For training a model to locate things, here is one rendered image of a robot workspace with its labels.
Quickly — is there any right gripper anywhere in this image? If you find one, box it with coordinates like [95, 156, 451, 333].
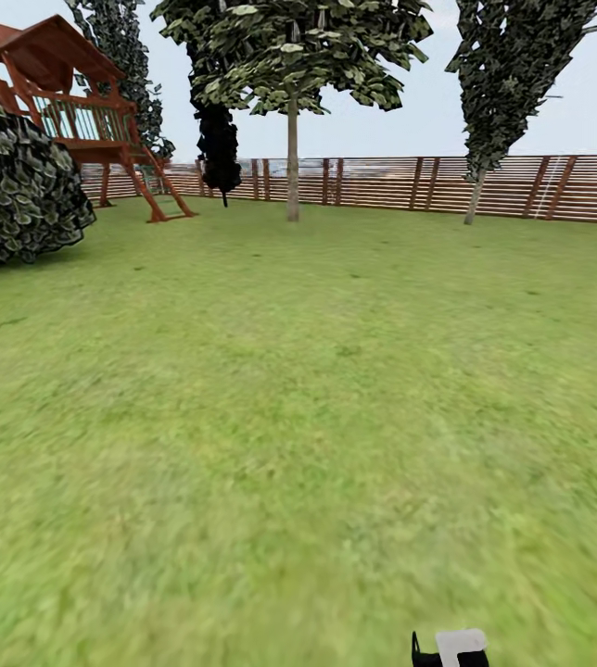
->
[411, 634, 489, 667]

